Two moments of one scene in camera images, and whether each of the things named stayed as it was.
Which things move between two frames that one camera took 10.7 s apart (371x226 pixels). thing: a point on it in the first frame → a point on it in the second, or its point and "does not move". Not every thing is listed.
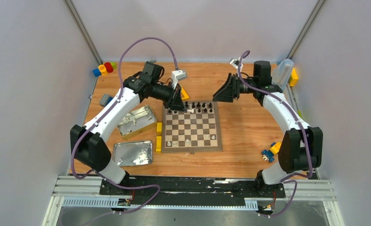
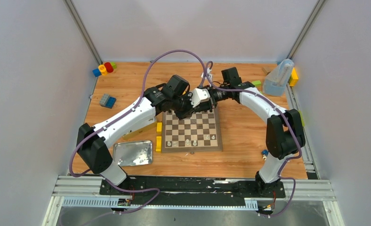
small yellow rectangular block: x=159 y=127 does not move
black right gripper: x=229 y=90 → x=211 y=104
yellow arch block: x=158 y=144 does not move
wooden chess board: x=197 y=129 does not move
